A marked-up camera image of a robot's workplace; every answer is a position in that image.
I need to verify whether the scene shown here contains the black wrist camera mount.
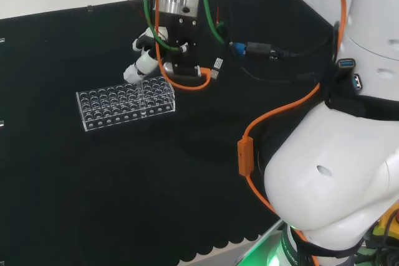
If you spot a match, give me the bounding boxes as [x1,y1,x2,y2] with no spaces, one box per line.
[158,12,202,77]

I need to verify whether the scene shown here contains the clear glass test tube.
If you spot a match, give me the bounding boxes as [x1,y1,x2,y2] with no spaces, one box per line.
[136,81,147,116]

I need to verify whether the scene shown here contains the silver USB plug with label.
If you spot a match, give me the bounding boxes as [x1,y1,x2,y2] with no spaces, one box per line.
[210,57,224,80]

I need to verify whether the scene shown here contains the green cable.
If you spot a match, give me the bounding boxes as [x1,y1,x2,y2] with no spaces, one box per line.
[196,0,226,45]
[143,0,188,52]

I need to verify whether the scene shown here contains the blue cable connector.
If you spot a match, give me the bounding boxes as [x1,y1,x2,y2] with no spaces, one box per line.
[233,42,248,57]

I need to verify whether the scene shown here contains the clear plastic test tube rack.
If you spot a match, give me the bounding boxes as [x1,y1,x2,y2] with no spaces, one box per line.
[75,75,176,133]

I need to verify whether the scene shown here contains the grey metal base plate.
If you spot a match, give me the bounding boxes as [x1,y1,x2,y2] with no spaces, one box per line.
[232,219,286,266]

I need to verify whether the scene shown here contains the orange cable with inline box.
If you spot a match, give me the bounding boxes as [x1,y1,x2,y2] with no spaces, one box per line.
[237,0,349,266]

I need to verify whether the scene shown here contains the black USB hub blue ports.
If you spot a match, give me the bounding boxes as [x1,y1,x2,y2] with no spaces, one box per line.
[336,57,365,91]

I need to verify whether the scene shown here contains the black cable with ferrite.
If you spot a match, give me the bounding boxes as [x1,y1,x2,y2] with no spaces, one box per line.
[246,22,340,60]

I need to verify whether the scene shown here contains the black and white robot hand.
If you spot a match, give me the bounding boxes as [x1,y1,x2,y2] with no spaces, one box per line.
[123,26,176,83]

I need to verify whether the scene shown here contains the yellow stop button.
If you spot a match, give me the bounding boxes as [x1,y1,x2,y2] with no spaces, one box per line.
[372,202,399,239]

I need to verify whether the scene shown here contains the black bench cloth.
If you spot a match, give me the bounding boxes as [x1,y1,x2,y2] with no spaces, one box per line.
[0,0,340,263]

